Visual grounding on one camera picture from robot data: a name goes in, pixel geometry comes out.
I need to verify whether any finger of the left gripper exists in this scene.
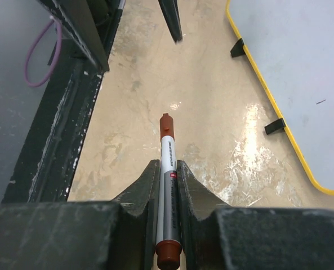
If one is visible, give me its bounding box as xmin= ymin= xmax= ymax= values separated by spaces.
xmin=158 ymin=0 xmax=182 ymax=43

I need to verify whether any yellow framed whiteboard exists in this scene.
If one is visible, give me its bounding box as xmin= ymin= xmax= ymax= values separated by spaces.
xmin=226 ymin=1 xmax=334 ymax=195

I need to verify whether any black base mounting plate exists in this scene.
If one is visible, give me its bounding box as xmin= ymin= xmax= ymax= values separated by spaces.
xmin=3 ymin=1 xmax=125 ymax=203

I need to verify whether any red white marker pen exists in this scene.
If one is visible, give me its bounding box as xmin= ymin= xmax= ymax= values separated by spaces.
xmin=155 ymin=113 xmax=182 ymax=269

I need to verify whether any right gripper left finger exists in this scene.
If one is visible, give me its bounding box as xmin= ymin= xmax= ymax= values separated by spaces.
xmin=0 ymin=160 xmax=160 ymax=269

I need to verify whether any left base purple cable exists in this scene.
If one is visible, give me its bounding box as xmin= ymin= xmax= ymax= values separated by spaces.
xmin=24 ymin=17 xmax=63 ymax=87

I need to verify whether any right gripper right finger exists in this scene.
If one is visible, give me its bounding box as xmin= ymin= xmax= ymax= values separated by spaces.
xmin=177 ymin=160 xmax=334 ymax=269

